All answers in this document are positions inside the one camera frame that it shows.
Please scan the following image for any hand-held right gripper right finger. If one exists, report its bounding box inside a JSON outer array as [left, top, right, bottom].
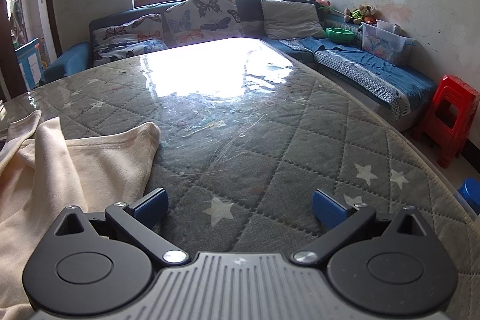
[[293, 188, 426, 264]]

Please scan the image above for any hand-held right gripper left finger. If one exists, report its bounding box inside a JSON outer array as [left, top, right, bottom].
[[54, 188, 189, 265]]

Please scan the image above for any cream garment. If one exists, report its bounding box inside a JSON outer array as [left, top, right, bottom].
[[0, 110, 162, 309]]

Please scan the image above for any blue plastic stool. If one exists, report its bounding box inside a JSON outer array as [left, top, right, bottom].
[[455, 178, 480, 216]]

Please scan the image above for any blue patterned sofa blanket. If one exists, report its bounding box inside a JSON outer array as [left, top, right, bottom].
[[277, 36, 439, 122]]

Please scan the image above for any small butterfly print pillow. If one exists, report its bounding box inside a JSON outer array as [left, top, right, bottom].
[[93, 39, 169, 68], [92, 13, 164, 54]]

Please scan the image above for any red plastic stool stack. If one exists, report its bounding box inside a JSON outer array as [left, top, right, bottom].
[[411, 75, 480, 169]]

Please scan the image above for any blue corner sofa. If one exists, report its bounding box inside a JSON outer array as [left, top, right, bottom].
[[39, 0, 439, 131]]

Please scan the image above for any clear plastic storage box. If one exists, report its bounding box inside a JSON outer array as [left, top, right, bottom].
[[361, 19, 416, 66]]

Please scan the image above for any green plastic bowl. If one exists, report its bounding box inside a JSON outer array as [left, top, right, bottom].
[[325, 27, 356, 42]]

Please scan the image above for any grey pillow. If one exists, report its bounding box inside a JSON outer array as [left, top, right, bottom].
[[260, 0, 326, 40]]

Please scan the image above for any large butterfly print pillow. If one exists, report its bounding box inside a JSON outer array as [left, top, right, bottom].
[[164, 0, 245, 49]]

